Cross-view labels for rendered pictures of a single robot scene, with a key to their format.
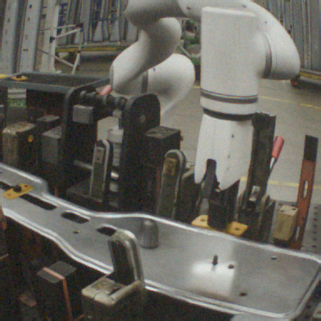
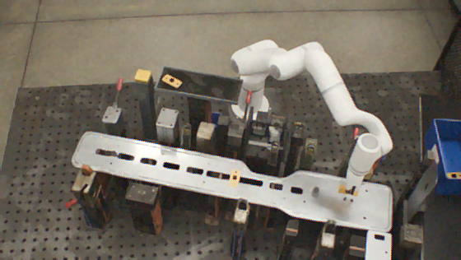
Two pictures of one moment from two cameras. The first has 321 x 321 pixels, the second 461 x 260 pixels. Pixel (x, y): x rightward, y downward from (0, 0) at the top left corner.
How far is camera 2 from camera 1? 1.59 m
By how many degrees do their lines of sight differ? 37
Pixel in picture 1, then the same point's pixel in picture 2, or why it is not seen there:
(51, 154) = (235, 142)
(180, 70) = not seen: hidden behind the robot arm
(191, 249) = (331, 192)
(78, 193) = (254, 156)
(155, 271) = (327, 211)
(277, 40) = (385, 145)
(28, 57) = not seen: outside the picture
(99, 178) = (273, 156)
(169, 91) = not seen: hidden behind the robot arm
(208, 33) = (361, 157)
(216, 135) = (357, 181)
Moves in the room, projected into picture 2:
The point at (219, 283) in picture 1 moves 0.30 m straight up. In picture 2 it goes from (352, 212) to (371, 174)
